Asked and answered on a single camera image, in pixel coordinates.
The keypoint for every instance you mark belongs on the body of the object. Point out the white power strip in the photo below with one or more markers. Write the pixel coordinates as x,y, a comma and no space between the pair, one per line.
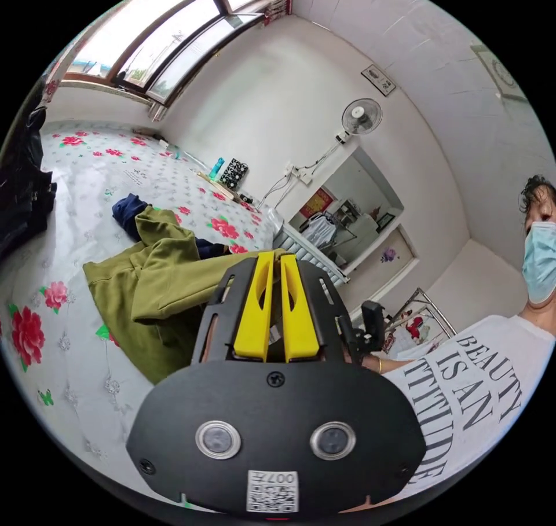
299,174

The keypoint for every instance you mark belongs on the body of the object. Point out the person's right forearm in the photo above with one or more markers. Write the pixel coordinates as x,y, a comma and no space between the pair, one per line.
397,365

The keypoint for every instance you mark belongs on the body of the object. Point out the teal bottle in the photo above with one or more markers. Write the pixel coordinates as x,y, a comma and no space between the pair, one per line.
216,168

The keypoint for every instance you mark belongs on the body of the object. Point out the dark blue garment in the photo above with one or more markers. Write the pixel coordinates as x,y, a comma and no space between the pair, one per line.
128,213

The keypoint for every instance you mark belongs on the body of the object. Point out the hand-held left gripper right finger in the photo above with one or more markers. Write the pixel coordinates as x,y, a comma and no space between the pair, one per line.
299,326

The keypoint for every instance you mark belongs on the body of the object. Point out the green sweatshirt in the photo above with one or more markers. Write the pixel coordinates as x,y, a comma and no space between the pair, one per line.
173,270

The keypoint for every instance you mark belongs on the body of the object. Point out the person's body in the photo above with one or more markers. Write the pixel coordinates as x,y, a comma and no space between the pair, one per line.
473,383

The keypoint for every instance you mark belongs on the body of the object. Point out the white radiator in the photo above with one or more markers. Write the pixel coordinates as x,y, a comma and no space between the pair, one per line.
312,257

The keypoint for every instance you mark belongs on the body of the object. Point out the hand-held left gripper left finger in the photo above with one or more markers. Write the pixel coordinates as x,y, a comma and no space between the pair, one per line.
248,317

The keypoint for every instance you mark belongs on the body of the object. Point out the black and white patterned box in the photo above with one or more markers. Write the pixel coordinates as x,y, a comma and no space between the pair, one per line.
233,172

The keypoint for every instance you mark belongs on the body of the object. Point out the white wall fan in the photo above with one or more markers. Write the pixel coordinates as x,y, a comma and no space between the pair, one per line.
361,116

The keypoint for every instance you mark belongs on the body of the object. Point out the pile of clothes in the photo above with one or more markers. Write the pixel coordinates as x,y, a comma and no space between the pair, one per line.
21,187

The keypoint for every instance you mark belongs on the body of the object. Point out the person's right hand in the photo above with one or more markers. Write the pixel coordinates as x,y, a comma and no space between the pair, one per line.
369,360

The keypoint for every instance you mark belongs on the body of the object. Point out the metal drying rack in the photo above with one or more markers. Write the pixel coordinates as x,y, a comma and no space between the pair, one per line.
419,322

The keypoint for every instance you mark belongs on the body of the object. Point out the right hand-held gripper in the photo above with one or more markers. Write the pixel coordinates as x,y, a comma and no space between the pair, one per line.
352,337

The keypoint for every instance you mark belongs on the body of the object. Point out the bed with floral sheet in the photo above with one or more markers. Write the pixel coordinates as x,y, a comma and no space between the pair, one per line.
87,170

